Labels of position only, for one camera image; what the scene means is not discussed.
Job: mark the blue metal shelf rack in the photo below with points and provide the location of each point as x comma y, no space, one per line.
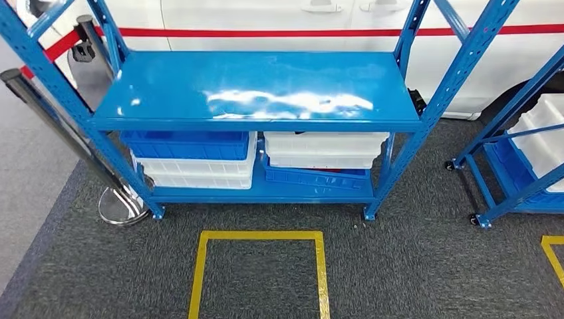
255,83
506,110

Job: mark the blue plastic bin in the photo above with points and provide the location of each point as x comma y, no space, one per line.
511,169
185,145
313,178

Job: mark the white plastic bin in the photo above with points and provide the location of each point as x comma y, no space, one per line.
544,136
326,142
321,161
202,181
198,167

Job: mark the red barrier belt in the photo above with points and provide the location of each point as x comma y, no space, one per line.
264,33
55,50

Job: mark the white car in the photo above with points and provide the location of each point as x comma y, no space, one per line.
286,13

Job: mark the stanchion with chrome base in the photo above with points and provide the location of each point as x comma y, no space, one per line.
123,207

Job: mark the yellow floor tape marking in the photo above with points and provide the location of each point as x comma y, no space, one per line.
551,253

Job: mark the grey belt stanchion post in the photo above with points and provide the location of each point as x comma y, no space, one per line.
90,37

